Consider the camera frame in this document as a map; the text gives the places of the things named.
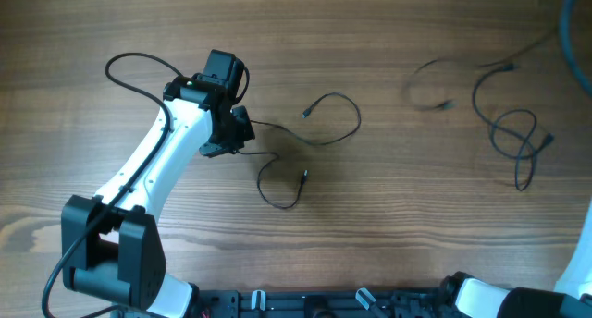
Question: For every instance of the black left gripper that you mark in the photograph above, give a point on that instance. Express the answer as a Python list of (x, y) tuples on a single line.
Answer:
[(245, 133)]

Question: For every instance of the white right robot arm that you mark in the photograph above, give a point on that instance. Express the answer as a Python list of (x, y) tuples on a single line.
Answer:
[(571, 296)]

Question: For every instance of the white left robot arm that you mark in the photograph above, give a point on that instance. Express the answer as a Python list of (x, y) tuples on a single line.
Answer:
[(111, 248)]

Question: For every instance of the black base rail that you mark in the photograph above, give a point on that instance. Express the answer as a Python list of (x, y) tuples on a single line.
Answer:
[(262, 304)]

